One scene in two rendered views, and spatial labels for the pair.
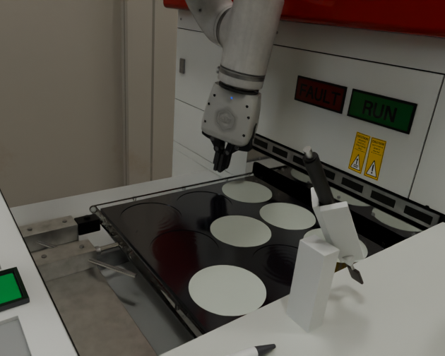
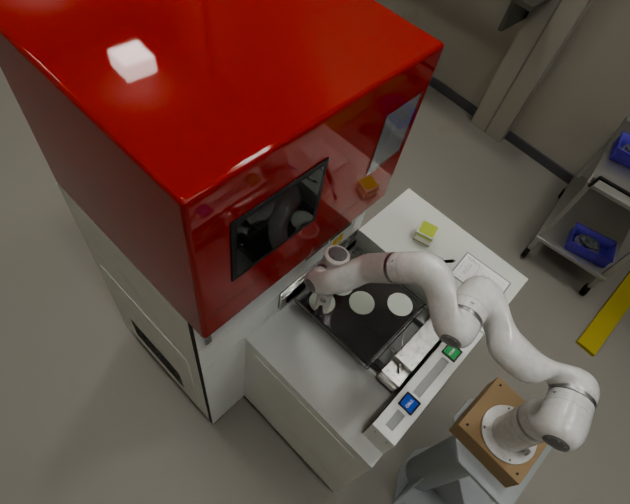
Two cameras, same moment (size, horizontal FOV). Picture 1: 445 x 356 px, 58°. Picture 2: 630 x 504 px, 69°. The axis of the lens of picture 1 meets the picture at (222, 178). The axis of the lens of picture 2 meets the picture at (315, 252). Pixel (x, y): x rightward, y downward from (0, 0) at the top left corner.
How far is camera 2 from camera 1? 1.77 m
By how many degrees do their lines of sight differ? 81
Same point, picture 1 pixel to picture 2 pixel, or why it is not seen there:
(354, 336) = not seen: hidden behind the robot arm
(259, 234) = (362, 295)
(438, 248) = (380, 237)
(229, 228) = (362, 306)
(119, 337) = (425, 333)
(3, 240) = (430, 364)
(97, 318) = (421, 341)
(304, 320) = not seen: hidden behind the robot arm
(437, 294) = (405, 246)
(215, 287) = (401, 307)
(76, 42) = not seen: outside the picture
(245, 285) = (396, 298)
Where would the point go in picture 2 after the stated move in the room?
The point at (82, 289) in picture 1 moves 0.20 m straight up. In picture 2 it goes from (411, 351) to (430, 330)
